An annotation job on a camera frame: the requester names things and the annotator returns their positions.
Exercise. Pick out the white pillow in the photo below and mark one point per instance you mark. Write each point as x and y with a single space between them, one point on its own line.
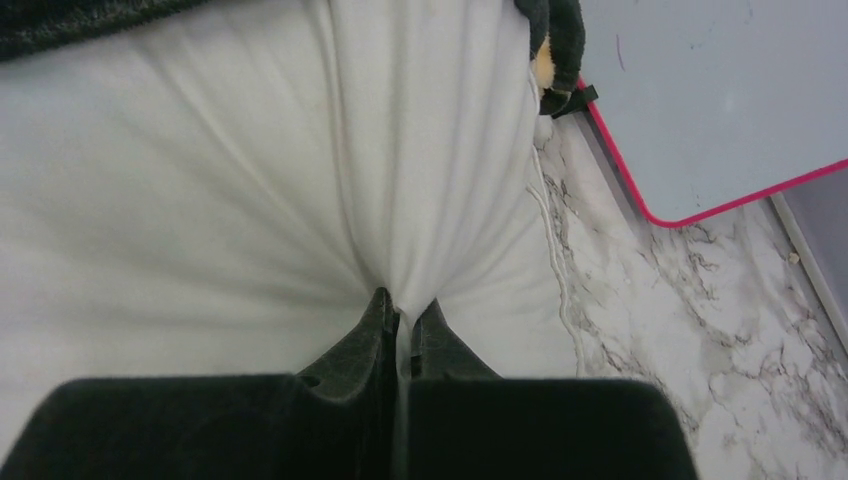
221 191

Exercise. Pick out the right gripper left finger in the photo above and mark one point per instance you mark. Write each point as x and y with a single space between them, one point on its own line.
332 420

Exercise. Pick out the black floral plush pillowcase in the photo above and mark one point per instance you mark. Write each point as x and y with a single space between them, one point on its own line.
556 46

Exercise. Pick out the pink framed whiteboard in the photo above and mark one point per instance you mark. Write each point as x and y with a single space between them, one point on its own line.
708 105

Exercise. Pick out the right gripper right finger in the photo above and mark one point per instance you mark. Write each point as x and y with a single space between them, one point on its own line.
467 422

